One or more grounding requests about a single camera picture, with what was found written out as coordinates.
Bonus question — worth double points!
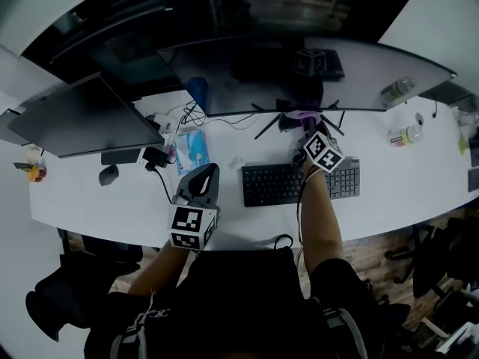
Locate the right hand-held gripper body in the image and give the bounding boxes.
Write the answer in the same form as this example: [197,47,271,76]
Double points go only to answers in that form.
[291,129,346,174]

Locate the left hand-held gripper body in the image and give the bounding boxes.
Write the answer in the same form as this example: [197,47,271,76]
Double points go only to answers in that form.
[166,200,222,252]

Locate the purple cloth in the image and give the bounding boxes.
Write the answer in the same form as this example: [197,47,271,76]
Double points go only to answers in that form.
[278,108,323,134]

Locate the wide black curved monitor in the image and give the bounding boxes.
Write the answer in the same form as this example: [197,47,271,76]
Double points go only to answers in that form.
[156,35,458,141]

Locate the person's left forearm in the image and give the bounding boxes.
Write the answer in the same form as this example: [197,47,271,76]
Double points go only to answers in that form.
[126,242,192,298]

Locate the person's right forearm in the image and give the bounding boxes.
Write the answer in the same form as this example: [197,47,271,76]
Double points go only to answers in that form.
[299,159,345,276]

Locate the black monitor with flat stand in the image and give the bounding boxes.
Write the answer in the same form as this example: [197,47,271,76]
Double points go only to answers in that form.
[7,71,165,167]

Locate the blue tissue packet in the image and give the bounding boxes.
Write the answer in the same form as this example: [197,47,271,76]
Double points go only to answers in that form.
[174,129,210,175]

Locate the black keyboard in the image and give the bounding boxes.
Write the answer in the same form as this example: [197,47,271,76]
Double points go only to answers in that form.
[241,157,361,208]

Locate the white power strip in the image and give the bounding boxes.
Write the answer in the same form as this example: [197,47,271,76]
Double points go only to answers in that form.
[145,113,180,135]

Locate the black computer mouse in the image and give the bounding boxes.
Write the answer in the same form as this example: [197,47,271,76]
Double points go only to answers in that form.
[98,164,120,186]

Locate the clear bottle with green label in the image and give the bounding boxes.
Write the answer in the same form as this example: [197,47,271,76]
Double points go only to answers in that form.
[387,124,422,148]

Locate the person's black clothing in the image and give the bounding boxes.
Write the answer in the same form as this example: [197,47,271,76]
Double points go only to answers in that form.
[84,247,382,359]

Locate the black office chair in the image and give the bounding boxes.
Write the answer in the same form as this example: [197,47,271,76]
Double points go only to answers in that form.
[25,233,143,342]

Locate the black office chairs with bags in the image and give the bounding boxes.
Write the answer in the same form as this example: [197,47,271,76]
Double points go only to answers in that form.
[385,215,479,359]

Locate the thick black power cable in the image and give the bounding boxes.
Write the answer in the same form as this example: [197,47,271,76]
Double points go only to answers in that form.
[151,165,174,205]

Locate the tangled thin desk cables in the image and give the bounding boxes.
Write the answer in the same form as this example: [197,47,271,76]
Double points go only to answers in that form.
[179,101,259,130]

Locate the black looped cord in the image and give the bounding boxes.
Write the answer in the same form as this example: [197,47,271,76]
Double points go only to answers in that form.
[275,233,295,251]

